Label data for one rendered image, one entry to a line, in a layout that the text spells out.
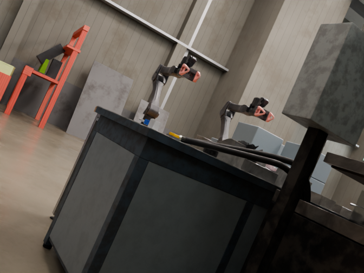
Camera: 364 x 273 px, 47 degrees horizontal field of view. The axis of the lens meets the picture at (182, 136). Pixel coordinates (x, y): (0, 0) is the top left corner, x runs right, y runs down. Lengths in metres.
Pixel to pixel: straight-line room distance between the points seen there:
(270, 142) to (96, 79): 6.08
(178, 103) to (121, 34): 2.39
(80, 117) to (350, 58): 8.82
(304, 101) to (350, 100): 0.19
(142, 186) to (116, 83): 8.87
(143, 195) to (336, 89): 0.88
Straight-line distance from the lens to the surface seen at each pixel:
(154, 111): 2.73
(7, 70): 8.56
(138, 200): 1.78
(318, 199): 2.90
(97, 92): 10.37
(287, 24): 11.51
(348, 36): 1.73
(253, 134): 5.11
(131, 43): 11.08
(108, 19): 10.96
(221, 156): 2.30
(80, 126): 10.15
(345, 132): 1.79
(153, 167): 1.77
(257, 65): 10.95
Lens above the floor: 0.78
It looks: 1 degrees up
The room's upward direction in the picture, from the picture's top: 24 degrees clockwise
